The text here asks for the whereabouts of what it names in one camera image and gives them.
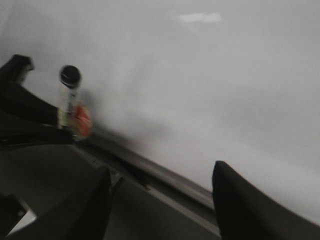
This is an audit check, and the grey whiteboard marker tray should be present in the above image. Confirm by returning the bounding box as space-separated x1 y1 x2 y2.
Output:
74 134 220 237

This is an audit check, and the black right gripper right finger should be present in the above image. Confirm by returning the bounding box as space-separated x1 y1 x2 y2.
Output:
212 161 320 240

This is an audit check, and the white whiteboard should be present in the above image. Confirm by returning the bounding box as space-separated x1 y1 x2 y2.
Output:
0 0 320 224

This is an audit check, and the white black dry-erase marker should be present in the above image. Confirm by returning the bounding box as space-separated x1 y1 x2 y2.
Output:
57 65 82 130

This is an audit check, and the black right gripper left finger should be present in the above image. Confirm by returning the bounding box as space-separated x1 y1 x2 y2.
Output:
4 167 112 240

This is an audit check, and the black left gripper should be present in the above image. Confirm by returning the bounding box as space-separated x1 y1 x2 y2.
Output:
0 54 74 147

